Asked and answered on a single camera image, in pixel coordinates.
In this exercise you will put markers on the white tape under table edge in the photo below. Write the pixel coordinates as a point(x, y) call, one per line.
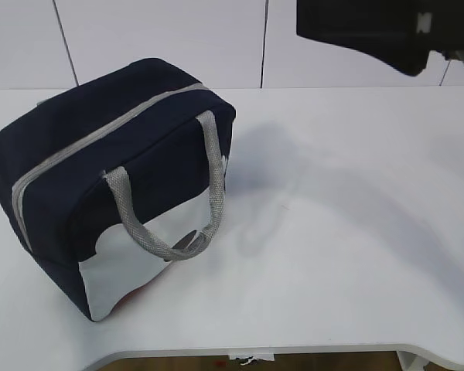
point(247, 359)

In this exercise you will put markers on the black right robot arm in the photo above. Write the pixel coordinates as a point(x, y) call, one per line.
point(398, 33)

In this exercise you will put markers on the navy blue lunch bag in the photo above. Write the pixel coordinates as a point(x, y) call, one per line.
point(108, 183)

